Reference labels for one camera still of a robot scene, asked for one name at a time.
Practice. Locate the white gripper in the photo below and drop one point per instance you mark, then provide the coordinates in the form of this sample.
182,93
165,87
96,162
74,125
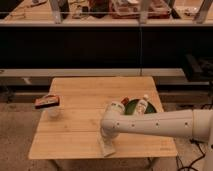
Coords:
108,136

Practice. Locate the white sponge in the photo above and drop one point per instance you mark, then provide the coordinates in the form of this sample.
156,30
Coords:
106,146

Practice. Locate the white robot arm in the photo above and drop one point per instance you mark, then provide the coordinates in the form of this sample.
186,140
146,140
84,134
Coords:
192,124

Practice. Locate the green plate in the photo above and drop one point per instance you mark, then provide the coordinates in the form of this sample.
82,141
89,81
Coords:
130,107

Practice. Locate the wooden folding table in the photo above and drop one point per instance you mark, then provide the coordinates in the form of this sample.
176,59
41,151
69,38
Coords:
73,135

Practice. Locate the small red brown item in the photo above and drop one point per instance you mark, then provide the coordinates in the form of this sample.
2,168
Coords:
125,101

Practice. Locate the white bottle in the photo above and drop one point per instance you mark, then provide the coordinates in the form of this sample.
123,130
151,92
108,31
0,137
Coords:
141,105

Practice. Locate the clear plastic cup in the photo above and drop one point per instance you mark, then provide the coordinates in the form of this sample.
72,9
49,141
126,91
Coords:
53,112

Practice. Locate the orange black snack packet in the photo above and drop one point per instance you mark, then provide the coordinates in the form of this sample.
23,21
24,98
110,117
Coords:
47,101

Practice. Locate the long workbench shelf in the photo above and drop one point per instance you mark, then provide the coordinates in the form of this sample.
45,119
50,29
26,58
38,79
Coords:
107,13

